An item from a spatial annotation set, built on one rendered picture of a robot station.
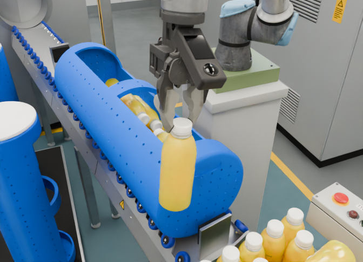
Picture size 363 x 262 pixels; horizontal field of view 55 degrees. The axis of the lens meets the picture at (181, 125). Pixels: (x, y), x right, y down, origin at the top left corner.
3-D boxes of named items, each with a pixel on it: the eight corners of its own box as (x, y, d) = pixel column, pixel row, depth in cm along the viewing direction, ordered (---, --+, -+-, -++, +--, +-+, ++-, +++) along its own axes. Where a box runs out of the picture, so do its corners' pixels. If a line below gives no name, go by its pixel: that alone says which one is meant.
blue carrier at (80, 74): (118, 95, 168) (116, 38, 153) (236, 216, 108) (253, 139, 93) (58, 108, 154) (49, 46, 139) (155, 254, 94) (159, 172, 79)
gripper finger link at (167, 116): (158, 121, 69) (167, 76, 65) (172, 135, 64) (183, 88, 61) (143, 121, 67) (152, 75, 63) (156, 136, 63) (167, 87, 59)
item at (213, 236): (223, 238, 102) (226, 208, 95) (228, 244, 101) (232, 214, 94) (194, 254, 98) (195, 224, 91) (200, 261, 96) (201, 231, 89)
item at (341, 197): (338, 193, 94) (340, 189, 93) (350, 201, 91) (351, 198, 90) (330, 198, 92) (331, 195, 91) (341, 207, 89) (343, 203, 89)
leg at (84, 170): (98, 220, 225) (82, 142, 189) (101, 226, 221) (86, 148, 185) (89, 223, 222) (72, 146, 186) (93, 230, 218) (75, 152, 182)
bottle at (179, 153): (186, 219, 71) (195, 140, 61) (153, 210, 72) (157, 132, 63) (194, 196, 77) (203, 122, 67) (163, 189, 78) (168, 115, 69)
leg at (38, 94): (54, 141, 293) (36, 73, 257) (55, 145, 289) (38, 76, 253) (47, 143, 290) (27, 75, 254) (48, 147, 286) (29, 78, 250)
